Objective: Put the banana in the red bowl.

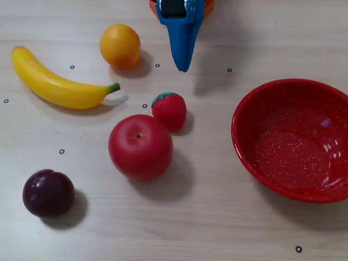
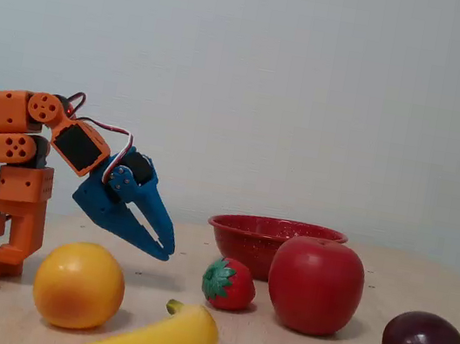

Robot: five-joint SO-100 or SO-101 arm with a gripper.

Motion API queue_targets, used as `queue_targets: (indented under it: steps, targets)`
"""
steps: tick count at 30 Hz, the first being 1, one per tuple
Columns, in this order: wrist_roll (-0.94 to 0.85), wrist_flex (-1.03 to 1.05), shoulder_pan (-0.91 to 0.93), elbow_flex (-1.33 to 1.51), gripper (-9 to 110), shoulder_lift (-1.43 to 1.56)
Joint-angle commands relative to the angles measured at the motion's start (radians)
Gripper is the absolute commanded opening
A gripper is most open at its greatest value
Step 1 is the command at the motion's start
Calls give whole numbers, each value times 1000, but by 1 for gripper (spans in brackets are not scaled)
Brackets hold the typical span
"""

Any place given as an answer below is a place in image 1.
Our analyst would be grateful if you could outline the yellow toy banana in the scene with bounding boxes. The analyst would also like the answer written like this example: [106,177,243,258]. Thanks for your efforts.
[10,46,121,110]

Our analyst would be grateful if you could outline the blue gripper black motor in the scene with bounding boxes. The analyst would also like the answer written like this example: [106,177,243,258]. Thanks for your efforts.
[156,0,206,73]

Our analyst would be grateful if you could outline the red toy strawberry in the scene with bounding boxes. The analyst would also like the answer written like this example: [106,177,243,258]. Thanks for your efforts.
[151,92,188,131]

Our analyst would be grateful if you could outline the toy orange fruit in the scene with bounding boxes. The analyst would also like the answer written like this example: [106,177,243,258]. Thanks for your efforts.
[100,23,141,70]

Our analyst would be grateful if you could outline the dark purple toy plum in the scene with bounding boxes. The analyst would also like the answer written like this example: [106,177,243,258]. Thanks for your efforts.
[22,169,76,219]

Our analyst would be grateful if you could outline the red speckled bowl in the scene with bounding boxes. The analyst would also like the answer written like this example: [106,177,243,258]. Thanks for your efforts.
[231,78,348,204]

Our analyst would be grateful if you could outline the red toy apple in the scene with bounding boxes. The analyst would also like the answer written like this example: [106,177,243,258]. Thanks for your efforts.
[108,114,174,182]

